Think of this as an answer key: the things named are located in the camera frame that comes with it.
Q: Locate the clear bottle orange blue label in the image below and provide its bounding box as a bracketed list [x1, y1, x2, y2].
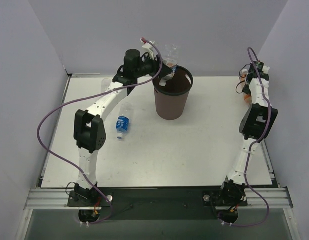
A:
[159, 44, 180, 87]

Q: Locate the orange tea bottle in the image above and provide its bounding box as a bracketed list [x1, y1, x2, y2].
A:
[239, 68, 252, 105]

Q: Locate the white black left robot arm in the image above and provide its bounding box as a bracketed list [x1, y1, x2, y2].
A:
[74, 49, 176, 206]

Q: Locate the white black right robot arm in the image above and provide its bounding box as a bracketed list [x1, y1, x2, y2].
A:
[219, 60, 278, 206]

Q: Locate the brown plastic bin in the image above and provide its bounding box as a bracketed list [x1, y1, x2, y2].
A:
[152, 66, 194, 121]

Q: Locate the clear unlabelled plastic bottle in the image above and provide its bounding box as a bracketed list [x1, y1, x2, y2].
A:
[101, 78, 112, 93]

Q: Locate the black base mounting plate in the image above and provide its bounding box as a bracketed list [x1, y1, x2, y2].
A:
[66, 186, 249, 221]

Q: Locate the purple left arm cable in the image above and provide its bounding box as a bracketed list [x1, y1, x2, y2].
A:
[37, 38, 163, 225]

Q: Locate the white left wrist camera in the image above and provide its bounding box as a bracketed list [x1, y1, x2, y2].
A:
[140, 37, 161, 60]

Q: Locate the aluminium table edge rail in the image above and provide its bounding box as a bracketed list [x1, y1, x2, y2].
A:
[55, 75, 103, 140]

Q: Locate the aluminium front rail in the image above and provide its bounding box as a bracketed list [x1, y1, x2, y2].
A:
[24, 188, 294, 210]

